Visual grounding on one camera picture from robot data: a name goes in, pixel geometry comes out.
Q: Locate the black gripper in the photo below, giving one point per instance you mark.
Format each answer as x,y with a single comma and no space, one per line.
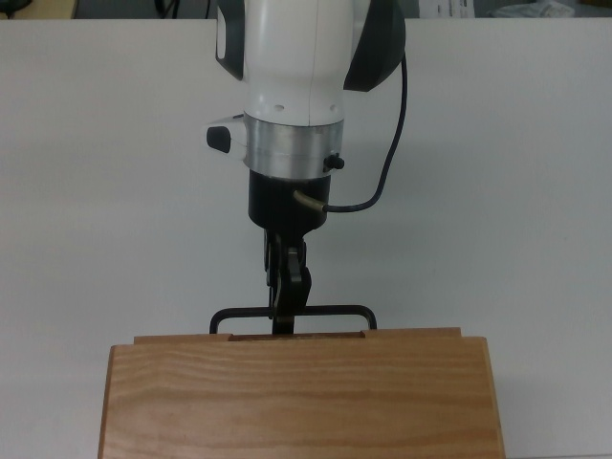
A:
277,205

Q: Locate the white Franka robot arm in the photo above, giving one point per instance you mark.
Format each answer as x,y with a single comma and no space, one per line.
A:
296,57

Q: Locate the wooden cabinet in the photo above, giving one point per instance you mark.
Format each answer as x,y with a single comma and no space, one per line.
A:
296,397

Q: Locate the white paper sheet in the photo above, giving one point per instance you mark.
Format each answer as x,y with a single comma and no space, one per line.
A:
447,7

